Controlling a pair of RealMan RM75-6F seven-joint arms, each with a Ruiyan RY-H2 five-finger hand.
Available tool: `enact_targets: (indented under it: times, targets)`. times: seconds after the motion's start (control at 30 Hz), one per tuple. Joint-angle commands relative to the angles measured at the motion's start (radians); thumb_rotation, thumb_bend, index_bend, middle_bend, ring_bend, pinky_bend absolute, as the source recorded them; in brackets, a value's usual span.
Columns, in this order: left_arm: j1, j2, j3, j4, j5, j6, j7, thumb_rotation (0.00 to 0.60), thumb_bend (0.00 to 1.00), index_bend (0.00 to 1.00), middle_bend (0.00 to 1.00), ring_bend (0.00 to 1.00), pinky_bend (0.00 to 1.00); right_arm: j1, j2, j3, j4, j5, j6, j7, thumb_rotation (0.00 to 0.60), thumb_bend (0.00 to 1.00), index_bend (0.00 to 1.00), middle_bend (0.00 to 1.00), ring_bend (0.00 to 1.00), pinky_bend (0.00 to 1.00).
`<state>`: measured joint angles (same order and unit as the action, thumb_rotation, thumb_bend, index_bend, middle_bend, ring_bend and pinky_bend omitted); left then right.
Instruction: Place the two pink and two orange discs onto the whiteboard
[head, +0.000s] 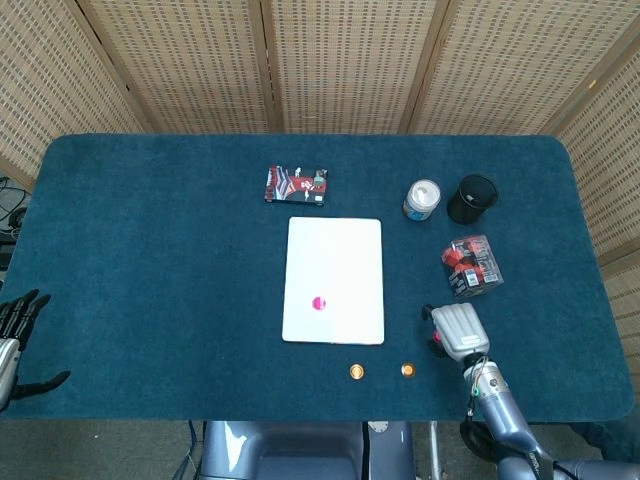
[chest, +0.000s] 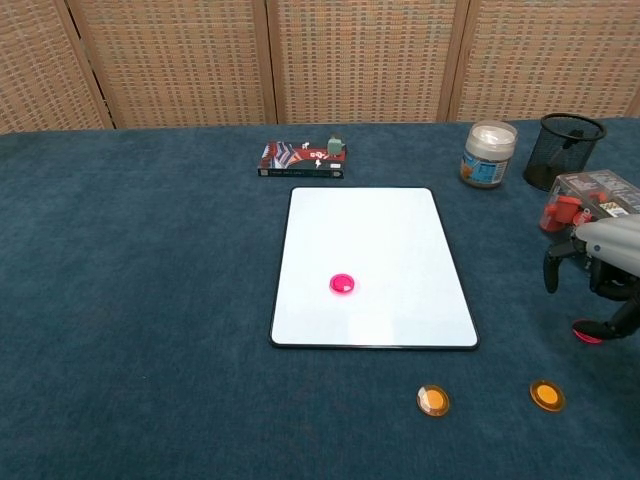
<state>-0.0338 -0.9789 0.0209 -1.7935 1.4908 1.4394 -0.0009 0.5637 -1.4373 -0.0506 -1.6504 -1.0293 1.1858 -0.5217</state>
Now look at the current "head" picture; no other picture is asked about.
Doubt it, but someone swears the black cable bundle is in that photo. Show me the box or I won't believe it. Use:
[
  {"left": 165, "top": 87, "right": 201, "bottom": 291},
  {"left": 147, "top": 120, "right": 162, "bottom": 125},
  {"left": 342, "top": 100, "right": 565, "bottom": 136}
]
[{"left": 0, "top": 174, "right": 31, "bottom": 271}]

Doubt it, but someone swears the woven bamboo screen panel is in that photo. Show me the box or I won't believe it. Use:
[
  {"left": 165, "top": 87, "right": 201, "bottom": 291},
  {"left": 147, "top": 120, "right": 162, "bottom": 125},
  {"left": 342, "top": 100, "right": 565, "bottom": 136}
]
[
  {"left": 549, "top": 34, "right": 640, "bottom": 381},
  {"left": 0, "top": 0, "right": 151, "bottom": 194},
  {"left": 409, "top": 0, "right": 640, "bottom": 136},
  {"left": 262, "top": 0, "right": 451, "bottom": 135},
  {"left": 77, "top": 0, "right": 281, "bottom": 135}
]

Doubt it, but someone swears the blue cable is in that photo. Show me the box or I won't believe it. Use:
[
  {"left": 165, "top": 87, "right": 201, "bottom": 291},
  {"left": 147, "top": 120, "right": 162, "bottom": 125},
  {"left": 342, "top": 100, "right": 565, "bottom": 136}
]
[{"left": 177, "top": 420, "right": 201, "bottom": 480}]

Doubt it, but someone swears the jar with white lid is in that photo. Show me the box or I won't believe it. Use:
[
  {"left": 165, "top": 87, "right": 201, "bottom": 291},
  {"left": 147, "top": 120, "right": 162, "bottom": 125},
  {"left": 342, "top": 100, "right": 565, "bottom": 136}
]
[{"left": 402, "top": 179, "right": 443, "bottom": 223}]

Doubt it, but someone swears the blue table cloth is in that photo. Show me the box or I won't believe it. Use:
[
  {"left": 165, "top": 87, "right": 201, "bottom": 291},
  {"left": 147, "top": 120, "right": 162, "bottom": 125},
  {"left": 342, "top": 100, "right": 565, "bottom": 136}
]
[{"left": 0, "top": 133, "right": 635, "bottom": 424}]

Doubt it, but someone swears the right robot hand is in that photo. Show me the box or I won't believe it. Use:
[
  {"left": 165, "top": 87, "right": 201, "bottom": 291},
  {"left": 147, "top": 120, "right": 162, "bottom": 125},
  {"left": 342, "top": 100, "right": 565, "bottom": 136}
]
[{"left": 422, "top": 302, "right": 490, "bottom": 360}]

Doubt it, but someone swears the metal table leg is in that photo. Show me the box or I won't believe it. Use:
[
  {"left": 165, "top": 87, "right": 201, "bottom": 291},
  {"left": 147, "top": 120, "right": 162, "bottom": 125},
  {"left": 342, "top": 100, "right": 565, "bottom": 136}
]
[{"left": 428, "top": 422, "right": 444, "bottom": 480}]

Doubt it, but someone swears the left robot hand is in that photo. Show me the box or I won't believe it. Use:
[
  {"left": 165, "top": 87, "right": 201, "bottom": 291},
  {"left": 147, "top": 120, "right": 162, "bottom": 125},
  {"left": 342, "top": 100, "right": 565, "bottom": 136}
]
[{"left": 0, "top": 288, "right": 72, "bottom": 409}]

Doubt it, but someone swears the clear box of red capsules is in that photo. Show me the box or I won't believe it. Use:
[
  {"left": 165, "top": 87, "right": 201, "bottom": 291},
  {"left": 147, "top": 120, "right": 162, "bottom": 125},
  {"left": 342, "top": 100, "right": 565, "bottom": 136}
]
[{"left": 440, "top": 234, "right": 505, "bottom": 300}]

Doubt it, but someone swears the red black card box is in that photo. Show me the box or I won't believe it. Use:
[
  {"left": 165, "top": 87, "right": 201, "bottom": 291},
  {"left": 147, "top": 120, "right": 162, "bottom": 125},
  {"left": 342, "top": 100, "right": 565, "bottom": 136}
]
[{"left": 263, "top": 165, "right": 330, "bottom": 206}]

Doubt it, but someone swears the black mesh pen holder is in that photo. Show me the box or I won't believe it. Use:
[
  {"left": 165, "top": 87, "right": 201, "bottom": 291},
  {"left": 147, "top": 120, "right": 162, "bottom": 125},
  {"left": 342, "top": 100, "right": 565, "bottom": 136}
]
[{"left": 446, "top": 173, "right": 500, "bottom": 226}]

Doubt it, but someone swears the grey blue robot torso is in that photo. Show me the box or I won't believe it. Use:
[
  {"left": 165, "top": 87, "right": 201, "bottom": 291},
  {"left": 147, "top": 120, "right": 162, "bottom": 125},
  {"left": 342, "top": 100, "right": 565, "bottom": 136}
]
[{"left": 199, "top": 420, "right": 416, "bottom": 480}]

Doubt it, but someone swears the white rectangular board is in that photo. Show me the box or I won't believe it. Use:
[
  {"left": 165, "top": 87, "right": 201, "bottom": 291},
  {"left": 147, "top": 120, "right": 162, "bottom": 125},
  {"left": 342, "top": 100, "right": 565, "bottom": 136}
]
[{"left": 281, "top": 216, "right": 386, "bottom": 346}]

